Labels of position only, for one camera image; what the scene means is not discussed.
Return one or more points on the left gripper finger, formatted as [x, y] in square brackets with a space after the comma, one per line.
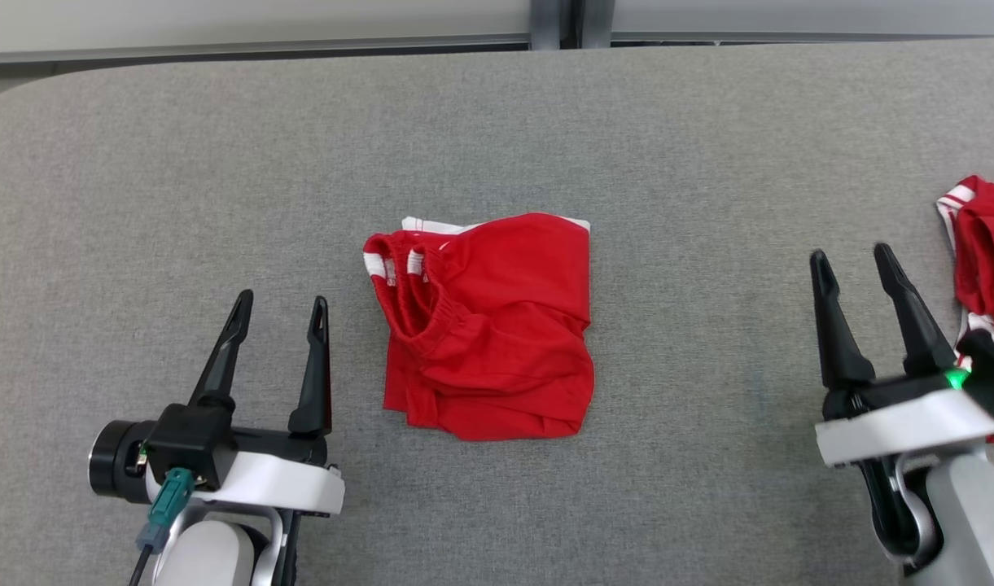
[316, 382]
[224, 366]

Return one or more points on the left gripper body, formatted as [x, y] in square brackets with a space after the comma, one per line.
[277, 484]

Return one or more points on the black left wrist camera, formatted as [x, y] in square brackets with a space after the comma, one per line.
[187, 443]

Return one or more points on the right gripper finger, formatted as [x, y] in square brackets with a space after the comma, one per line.
[840, 342]
[920, 334]

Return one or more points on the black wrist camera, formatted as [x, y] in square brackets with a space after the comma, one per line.
[993, 382]
[187, 443]

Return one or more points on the red shorts white stripes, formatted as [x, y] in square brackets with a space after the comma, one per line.
[505, 325]

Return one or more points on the red jersey shirt white trim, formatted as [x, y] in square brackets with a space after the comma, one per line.
[989, 252]

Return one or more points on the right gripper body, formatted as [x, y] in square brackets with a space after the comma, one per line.
[904, 427]

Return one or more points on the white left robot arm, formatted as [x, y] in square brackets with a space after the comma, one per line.
[212, 553]

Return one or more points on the grey metal partition post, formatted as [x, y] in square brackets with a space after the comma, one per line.
[558, 20]

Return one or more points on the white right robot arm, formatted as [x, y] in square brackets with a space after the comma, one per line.
[969, 521]

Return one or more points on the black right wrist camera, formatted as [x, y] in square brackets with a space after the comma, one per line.
[993, 382]

